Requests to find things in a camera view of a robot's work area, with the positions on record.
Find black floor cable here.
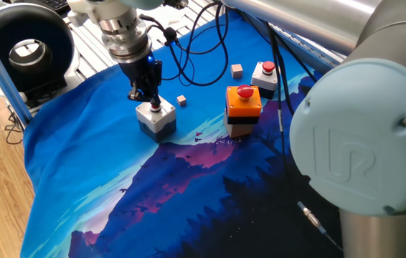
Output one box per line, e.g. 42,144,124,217
4,102,25,146

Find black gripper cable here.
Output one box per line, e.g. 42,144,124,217
138,1,231,87

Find aluminium table edge rail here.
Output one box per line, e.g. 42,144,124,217
238,10,344,72

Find aluminium frame post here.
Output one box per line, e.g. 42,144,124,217
0,16,34,126

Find black keyboard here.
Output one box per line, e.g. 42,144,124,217
39,0,71,11

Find orange box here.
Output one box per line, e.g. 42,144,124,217
223,84,263,139

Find blue mountain landscape cloth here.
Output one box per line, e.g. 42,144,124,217
19,10,344,258

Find large wooden cube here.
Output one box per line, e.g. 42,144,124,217
230,63,244,80

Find small black object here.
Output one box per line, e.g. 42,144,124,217
161,0,189,11

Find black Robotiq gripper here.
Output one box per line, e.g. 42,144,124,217
118,51,164,109

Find white paper sheet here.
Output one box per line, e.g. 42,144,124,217
152,5,192,40

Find grey box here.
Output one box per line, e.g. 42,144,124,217
135,95,177,143
250,60,283,100

